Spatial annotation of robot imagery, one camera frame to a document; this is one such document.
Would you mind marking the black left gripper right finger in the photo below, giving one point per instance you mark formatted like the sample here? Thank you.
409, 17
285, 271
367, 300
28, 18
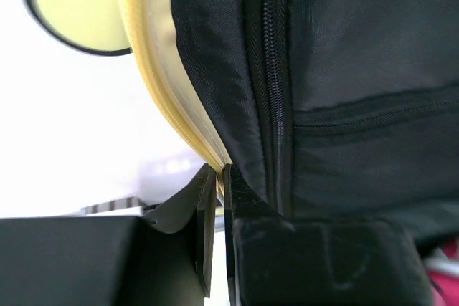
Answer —
320, 260

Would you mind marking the pink camouflage shorts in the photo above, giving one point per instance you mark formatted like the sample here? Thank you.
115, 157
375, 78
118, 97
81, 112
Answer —
442, 268

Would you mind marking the yellow suitcase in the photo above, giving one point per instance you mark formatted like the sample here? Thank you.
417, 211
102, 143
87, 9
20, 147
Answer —
325, 106

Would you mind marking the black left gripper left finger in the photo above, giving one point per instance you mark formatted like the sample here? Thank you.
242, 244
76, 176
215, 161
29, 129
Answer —
161, 258

